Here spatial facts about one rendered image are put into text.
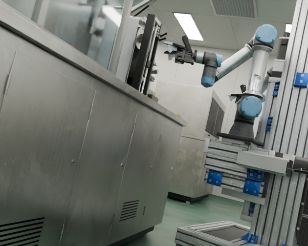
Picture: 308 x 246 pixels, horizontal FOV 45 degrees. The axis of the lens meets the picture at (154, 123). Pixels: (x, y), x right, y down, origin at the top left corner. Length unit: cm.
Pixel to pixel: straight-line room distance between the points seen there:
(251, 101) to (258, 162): 34
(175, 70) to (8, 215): 649
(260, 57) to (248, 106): 29
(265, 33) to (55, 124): 135
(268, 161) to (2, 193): 135
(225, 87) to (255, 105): 512
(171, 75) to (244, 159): 554
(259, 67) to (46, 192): 136
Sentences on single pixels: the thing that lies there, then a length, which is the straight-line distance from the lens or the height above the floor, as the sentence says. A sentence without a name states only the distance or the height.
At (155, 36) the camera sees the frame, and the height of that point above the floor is 134.
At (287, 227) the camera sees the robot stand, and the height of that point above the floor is 37.
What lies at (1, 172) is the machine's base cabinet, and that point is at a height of 48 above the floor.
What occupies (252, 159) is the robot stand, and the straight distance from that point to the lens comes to 207.
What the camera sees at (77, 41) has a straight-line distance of 145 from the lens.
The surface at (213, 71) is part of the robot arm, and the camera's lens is 217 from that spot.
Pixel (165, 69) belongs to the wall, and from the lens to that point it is 757.
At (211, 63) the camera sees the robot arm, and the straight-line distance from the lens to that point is 218.
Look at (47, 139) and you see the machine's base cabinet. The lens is 130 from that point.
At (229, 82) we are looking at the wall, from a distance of 725.
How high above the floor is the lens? 64
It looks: 4 degrees up
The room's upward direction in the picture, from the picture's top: 13 degrees clockwise
